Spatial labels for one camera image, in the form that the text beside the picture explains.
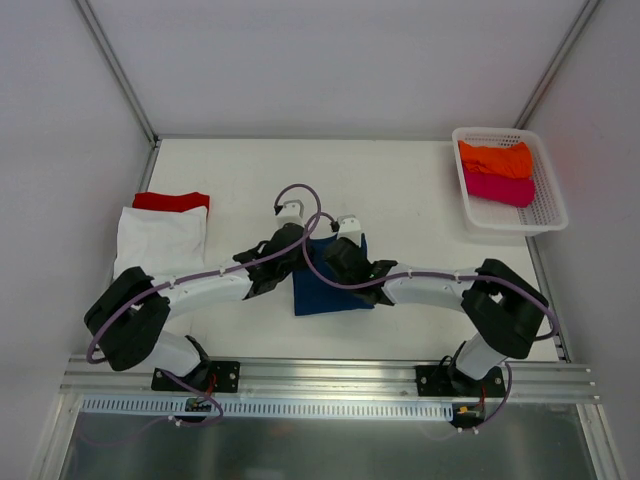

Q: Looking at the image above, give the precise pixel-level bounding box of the navy blue t shirt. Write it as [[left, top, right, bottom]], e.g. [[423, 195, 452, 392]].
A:
[[292, 235, 374, 317]]

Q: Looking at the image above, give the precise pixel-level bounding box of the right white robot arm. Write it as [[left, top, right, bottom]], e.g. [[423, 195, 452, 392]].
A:
[[323, 238, 550, 397]]

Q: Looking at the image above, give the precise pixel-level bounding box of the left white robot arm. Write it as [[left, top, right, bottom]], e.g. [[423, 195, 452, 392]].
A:
[[84, 223, 308, 391]]

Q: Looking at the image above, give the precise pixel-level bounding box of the folded white t shirt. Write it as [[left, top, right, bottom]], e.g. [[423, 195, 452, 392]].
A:
[[113, 206, 207, 279]]

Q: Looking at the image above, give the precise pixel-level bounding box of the folded red t shirt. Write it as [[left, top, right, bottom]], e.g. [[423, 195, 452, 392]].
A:
[[132, 192, 210, 213]]

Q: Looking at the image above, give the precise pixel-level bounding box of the pink t shirt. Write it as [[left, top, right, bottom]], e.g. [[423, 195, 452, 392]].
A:
[[463, 167, 535, 208]]

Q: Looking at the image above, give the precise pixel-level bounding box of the orange t shirt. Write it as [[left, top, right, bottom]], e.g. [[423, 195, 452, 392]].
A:
[[458, 141, 534, 180]]

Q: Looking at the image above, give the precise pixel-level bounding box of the white plastic basket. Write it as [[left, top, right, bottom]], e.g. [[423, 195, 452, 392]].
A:
[[451, 127, 568, 236]]

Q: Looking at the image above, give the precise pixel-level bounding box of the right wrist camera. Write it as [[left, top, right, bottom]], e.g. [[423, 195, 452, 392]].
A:
[[331, 215, 363, 247]]

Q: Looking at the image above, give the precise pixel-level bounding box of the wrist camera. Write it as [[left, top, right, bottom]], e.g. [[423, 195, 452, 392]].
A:
[[331, 215, 363, 247], [274, 200, 304, 230]]

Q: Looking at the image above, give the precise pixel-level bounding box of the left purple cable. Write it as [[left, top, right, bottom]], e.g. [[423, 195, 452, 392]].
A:
[[86, 182, 322, 426]]

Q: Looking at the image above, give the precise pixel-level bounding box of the purple cable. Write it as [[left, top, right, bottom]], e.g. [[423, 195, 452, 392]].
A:
[[86, 182, 322, 426], [300, 211, 560, 434]]

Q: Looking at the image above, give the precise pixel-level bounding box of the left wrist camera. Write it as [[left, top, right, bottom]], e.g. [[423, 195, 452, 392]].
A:
[[274, 200, 304, 230]]

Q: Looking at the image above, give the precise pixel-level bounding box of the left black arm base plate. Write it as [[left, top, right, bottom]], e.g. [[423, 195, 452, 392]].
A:
[[151, 360, 241, 393]]

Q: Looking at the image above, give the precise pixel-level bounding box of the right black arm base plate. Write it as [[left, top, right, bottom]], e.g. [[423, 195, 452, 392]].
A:
[[414, 365, 507, 399]]

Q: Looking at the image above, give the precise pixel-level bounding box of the white slotted cable duct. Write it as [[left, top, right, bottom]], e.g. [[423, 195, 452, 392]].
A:
[[81, 395, 454, 422]]

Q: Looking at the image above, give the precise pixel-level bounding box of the aluminium mounting rail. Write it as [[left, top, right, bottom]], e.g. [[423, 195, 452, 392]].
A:
[[60, 355, 602, 404]]

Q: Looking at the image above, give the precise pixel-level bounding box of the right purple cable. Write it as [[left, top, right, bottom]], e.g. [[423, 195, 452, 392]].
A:
[[300, 211, 560, 434]]

